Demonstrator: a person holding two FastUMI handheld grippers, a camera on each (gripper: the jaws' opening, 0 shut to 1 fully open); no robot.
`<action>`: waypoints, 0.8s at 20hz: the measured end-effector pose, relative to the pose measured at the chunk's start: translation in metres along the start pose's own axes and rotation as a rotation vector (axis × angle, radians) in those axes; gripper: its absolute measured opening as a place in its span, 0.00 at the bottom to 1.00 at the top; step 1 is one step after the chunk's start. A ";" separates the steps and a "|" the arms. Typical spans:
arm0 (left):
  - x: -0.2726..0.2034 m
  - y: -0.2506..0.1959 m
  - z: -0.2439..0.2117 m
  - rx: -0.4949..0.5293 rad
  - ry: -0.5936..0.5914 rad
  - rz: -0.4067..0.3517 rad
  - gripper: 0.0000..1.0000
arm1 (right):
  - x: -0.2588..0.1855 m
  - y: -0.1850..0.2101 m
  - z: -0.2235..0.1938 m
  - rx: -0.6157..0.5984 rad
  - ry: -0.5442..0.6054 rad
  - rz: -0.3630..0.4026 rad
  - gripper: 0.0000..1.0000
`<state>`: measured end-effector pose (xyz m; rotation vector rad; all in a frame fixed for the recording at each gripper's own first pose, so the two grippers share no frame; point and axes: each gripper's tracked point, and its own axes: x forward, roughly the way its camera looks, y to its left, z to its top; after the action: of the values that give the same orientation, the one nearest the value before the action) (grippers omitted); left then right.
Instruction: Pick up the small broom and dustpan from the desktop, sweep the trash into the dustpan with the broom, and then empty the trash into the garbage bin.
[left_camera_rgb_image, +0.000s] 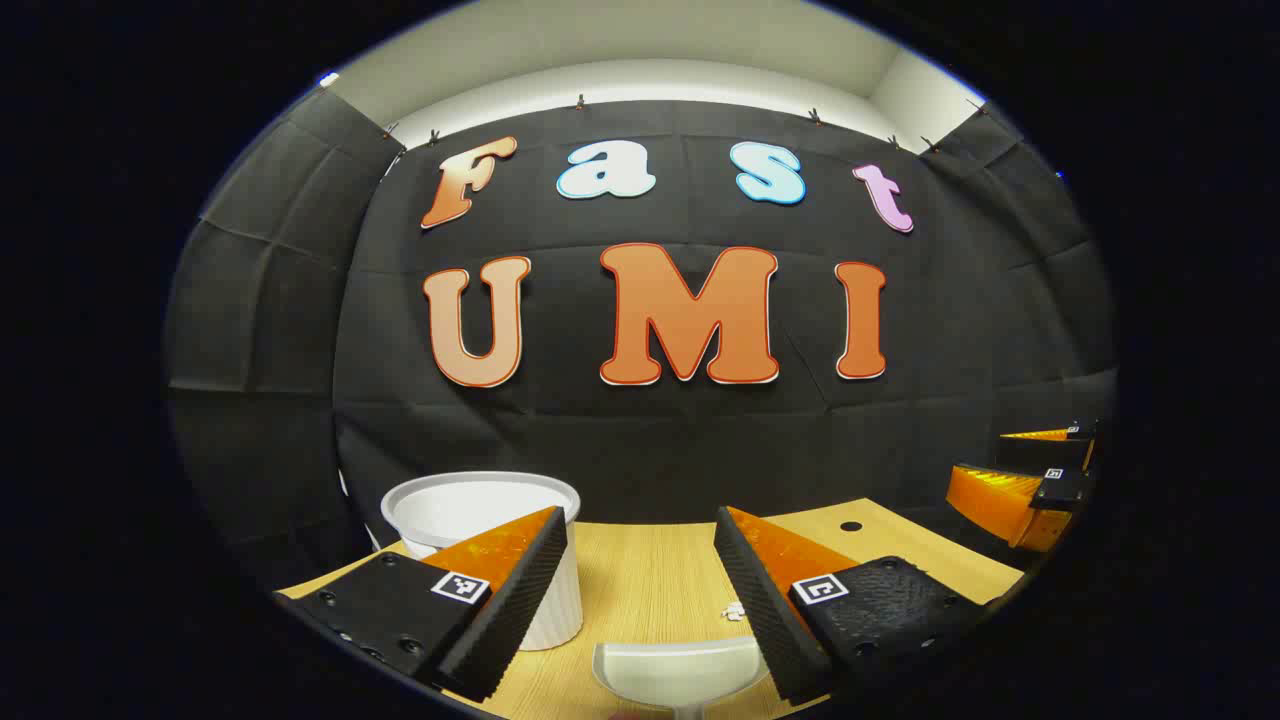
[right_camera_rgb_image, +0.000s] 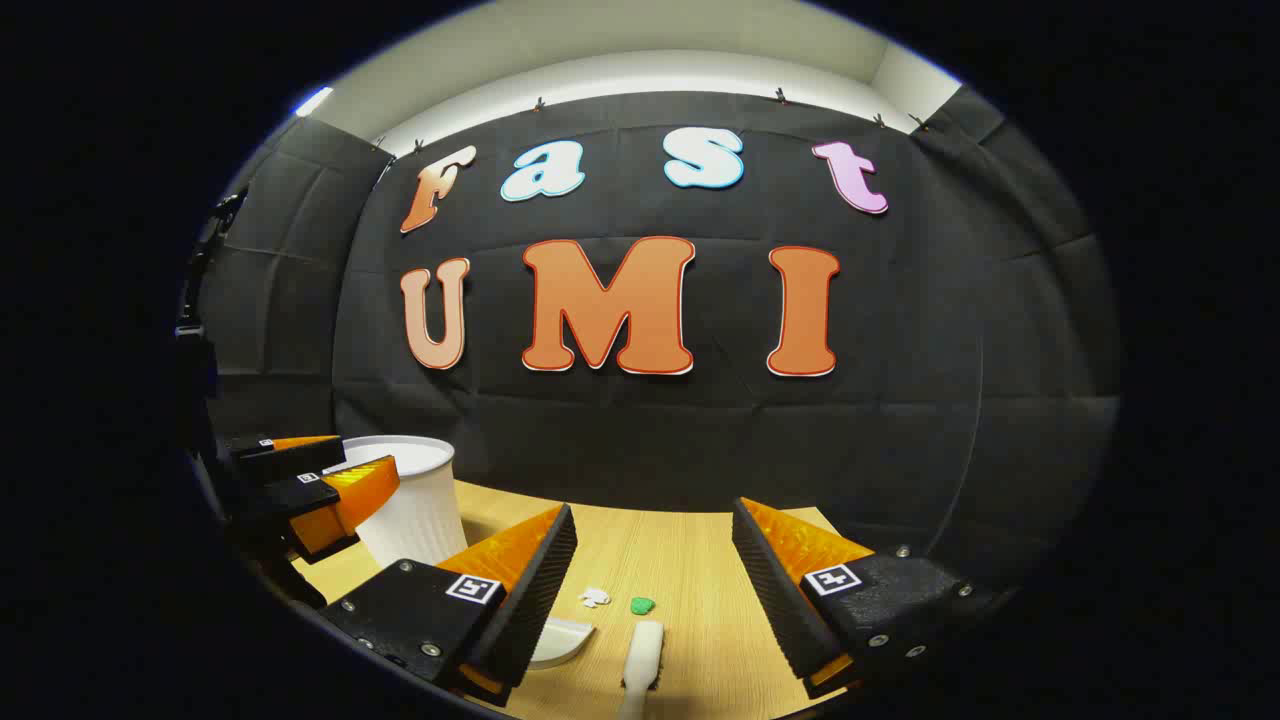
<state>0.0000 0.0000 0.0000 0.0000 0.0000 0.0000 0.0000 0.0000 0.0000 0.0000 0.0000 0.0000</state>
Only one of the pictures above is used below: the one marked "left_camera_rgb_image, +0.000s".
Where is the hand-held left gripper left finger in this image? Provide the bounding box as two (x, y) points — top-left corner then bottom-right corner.
(275, 505), (569, 703)

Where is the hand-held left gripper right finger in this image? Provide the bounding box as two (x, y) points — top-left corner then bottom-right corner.
(713, 505), (991, 707)

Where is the white plastic dustpan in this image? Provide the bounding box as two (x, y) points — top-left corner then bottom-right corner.
(592, 637), (771, 720)

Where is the white ribbed garbage bin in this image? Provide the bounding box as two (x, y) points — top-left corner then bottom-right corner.
(380, 471), (584, 652)

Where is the wooden desktop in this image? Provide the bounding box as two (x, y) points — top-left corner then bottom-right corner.
(278, 497), (1026, 720)

